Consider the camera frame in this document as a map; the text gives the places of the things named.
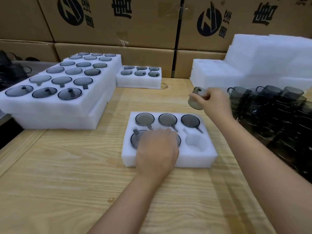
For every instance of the stainless steel table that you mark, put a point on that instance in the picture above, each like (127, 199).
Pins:
(41, 66)

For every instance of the dark mugs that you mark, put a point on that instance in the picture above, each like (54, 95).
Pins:
(9, 70)

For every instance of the pile of smoky glass mugs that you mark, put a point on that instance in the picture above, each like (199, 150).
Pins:
(268, 107)

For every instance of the person's left hand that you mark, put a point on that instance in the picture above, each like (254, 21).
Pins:
(157, 153)

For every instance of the person's right forearm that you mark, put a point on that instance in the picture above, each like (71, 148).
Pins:
(263, 163)

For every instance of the person's left forearm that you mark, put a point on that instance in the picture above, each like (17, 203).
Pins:
(126, 207)

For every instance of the person's right hand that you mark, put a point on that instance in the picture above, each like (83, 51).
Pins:
(217, 102)

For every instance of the stack of white foam trays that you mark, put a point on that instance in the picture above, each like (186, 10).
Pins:
(256, 56)

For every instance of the black round object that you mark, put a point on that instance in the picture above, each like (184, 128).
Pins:
(32, 59)

